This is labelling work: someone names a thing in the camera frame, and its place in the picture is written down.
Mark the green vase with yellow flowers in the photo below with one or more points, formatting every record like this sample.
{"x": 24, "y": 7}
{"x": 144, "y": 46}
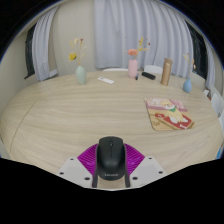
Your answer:
{"x": 81, "y": 76}

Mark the cartoon dog print mouse pad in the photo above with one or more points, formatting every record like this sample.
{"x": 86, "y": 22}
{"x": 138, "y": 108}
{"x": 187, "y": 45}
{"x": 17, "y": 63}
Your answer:
{"x": 168, "y": 115}

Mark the white chair with blue edge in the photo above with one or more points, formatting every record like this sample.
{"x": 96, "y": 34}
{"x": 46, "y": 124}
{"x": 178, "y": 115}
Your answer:
{"x": 222, "y": 120}

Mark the wide white curtain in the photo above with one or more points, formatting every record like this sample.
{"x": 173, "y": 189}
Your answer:
{"x": 143, "y": 33}

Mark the blue vase with dried flowers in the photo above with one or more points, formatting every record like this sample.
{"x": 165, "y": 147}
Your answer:
{"x": 187, "y": 86}

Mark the dark window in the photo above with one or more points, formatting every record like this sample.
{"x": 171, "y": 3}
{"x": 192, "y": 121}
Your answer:
{"x": 30, "y": 53}
{"x": 199, "y": 53}

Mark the pink vase with orange flowers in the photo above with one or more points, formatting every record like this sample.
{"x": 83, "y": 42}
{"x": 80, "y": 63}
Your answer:
{"x": 132, "y": 69}

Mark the dark marker pen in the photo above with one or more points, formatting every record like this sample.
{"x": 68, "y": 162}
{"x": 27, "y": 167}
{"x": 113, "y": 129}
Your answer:
{"x": 137, "y": 76}

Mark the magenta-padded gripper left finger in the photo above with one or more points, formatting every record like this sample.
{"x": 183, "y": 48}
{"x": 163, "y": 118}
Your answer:
{"x": 71, "y": 170}

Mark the bronze drink bottle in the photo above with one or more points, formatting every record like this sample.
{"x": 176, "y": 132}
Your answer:
{"x": 166, "y": 73}

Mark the black oblong case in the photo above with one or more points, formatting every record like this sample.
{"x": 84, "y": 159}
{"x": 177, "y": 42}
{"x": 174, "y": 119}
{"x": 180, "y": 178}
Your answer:
{"x": 148, "y": 75}

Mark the white remote control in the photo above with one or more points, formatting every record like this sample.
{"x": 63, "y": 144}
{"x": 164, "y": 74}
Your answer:
{"x": 106, "y": 80}

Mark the black computer mouse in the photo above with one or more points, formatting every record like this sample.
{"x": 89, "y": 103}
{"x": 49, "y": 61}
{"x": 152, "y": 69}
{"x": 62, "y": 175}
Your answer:
{"x": 111, "y": 158}

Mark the narrow white curtain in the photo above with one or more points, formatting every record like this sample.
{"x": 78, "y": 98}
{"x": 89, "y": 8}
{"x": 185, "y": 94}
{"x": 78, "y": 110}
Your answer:
{"x": 210, "y": 70}
{"x": 43, "y": 46}

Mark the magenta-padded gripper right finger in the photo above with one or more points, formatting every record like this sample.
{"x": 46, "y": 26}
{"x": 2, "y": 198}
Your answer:
{"x": 150, "y": 170}

